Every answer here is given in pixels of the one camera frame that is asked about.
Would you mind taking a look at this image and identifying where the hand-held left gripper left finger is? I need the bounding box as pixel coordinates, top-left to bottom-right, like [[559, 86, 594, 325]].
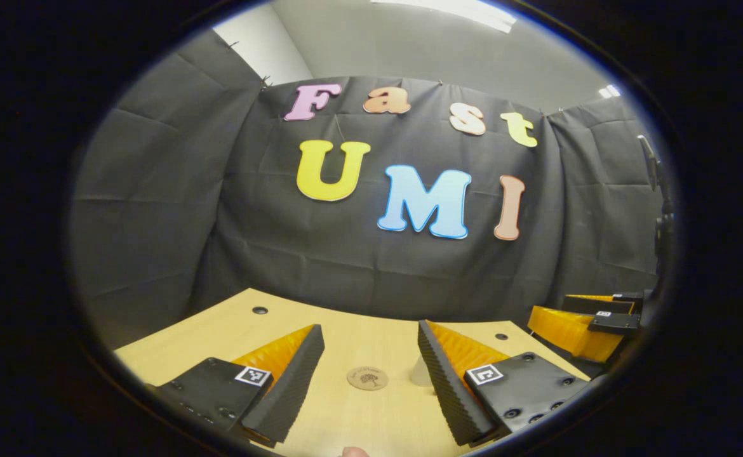
[[149, 324, 326, 448]]

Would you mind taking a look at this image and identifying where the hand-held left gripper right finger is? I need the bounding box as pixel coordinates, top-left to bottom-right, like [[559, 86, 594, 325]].
[[417, 319, 591, 447]]

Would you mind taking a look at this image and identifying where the white cup with wooden handle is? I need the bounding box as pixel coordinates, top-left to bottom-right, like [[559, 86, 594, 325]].
[[408, 354, 437, 388]]

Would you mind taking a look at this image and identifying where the round brown coaster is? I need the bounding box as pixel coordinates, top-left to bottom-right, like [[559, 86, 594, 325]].
[[347, 366, 389, 391]]

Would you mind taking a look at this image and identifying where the light wooden desktop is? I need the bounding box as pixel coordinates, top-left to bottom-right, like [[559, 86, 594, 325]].
[[114, 288, 591, 457]]

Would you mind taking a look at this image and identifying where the black backdrop cloth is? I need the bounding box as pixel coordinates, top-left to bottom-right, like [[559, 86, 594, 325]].
[[70, 29, 671, 350]]

